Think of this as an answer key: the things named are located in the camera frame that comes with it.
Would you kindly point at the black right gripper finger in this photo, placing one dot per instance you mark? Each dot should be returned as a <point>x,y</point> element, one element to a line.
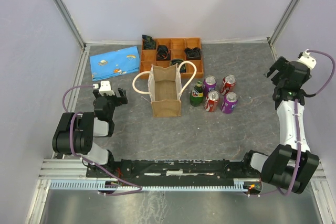
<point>280,65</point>
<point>278,79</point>

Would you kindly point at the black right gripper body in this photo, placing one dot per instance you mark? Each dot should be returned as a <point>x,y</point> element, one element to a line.
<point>306,78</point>

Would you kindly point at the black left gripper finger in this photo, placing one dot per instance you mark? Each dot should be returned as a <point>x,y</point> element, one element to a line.
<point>119,101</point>
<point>121,92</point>

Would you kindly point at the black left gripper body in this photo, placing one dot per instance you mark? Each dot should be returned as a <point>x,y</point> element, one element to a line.
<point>112,101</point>

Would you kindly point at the brown canvas bag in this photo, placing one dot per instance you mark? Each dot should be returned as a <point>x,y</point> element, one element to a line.
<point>165,89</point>

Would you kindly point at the red soda can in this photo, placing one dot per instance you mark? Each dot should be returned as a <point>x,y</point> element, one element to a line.
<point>211,101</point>
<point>228,84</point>

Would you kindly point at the purple soda can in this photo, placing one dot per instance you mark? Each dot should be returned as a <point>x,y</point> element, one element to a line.
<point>230,100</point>
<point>209,84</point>

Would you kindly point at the green glass bottle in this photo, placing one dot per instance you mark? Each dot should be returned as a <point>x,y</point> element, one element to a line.
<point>196,95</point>

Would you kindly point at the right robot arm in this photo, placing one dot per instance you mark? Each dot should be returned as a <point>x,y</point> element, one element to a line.
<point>291,165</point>

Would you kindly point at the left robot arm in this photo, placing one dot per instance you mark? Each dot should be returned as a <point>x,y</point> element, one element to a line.
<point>76,134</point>

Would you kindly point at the dark rolled fabric behind bag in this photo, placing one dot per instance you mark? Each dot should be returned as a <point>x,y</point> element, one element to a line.
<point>178,62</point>

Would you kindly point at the blue patterned cloth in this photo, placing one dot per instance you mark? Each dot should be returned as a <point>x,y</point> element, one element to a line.
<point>115,63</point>

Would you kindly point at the dark patterned rolled fabric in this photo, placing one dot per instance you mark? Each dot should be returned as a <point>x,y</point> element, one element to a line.
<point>148,43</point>

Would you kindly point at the black rolled band left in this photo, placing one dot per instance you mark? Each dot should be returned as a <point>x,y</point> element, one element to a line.
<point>163,53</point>

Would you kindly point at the black rolled band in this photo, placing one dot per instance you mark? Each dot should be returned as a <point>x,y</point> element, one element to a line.
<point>193,53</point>
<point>163,53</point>

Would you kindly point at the orange compartment tray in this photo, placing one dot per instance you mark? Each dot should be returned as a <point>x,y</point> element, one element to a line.
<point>176,47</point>

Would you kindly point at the black rolled band right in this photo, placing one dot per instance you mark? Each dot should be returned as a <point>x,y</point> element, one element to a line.
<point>193,53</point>

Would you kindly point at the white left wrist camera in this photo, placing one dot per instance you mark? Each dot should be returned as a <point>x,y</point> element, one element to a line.
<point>105,89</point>

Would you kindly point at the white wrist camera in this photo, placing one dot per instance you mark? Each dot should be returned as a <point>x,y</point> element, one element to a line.
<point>105,89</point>
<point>306,59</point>

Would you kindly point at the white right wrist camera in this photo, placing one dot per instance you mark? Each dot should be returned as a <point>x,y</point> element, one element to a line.
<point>306,59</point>

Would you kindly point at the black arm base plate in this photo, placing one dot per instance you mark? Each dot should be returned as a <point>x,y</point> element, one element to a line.
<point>168,174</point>

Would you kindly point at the light blue cable duct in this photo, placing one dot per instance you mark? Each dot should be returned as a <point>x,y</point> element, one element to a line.
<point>102,185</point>

